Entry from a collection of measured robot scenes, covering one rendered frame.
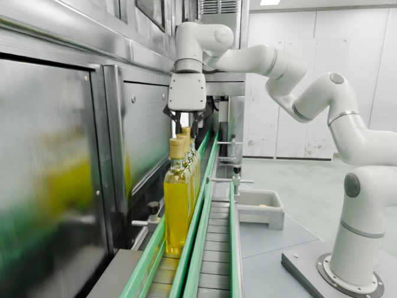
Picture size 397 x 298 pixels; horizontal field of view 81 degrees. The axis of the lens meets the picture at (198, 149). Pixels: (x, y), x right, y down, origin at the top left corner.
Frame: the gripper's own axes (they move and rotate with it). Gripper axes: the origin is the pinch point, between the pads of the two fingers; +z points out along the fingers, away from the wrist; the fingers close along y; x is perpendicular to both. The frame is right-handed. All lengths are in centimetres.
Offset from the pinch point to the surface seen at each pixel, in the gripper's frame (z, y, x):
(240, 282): 32.7, 14.6, -13.1
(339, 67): -146, 198, 350
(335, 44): -180, 186, 341
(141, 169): 11.1, -12.8, 1.0
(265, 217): 30.0, 26.6, 28.9
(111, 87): -7.3, -13.6, -16.1
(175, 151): 5.7, -0.2, -12.2
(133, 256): 31.4, -10.6, -8.5
